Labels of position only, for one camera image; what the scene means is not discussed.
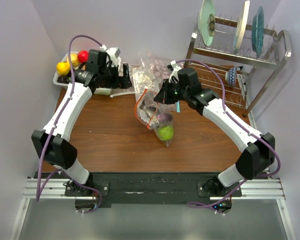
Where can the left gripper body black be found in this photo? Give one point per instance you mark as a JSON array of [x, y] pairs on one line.
[[110, 79]]

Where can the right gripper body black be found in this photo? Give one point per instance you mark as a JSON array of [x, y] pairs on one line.
[[173, 92]]

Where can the purple eggplant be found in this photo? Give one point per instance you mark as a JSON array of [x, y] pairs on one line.
[[165, 117]]

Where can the clear bag orange zipper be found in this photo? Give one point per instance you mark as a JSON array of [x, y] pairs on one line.
[[141, 116]]

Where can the grey toy fish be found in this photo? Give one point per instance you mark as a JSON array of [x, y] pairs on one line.
[[151, 112]]

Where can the green apple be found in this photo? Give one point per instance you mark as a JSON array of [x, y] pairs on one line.
[[165, 133]]

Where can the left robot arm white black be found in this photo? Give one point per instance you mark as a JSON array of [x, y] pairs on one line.
[[52, 143]]

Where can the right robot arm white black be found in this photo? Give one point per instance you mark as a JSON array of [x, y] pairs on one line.
[[256, 148]]

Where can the clear bag white dots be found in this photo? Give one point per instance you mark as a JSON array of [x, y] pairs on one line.
[[120, 92]]

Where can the clear bag blue zipper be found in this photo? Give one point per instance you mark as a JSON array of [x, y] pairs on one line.
[[178, 107]]

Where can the clear bag pink dots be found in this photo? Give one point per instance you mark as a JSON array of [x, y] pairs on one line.
[[150, 72]]

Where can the white plastic fruit basket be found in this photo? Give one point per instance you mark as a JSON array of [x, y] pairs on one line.
[[98, 91]]

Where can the red apple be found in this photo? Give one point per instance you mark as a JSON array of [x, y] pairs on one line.
[[83, 56]]

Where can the pale yellow apple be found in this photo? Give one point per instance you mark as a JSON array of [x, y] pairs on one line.
[[73, 60]]

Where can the dark purple fruit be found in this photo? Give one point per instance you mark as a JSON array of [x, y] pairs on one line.
[[62, 79]]

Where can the yellow pear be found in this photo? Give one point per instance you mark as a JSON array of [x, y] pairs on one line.
[[63, 68]]

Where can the steel dish rack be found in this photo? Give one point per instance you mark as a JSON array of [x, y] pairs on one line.
[[222, 57]]

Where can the blue zigzag bowl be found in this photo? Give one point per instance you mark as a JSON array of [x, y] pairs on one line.
[[231, 76]]

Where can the light green floral plate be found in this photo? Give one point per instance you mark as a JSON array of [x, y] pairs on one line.
[[206, 22]]

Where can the cream blue rimmed plate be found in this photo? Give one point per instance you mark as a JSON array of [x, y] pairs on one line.
[[241, 27]]

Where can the teal plate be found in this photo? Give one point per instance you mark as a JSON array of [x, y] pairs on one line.
[[257, 33]]

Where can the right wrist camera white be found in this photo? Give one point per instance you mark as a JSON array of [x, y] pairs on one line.
[[174, 68]]

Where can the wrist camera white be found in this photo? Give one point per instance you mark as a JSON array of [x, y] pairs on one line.
[[174, 68], [114, 54]]

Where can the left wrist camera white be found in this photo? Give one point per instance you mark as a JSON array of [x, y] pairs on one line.
[[114, 54]]

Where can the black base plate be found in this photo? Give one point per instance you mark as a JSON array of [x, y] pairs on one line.
[[104, 189]]

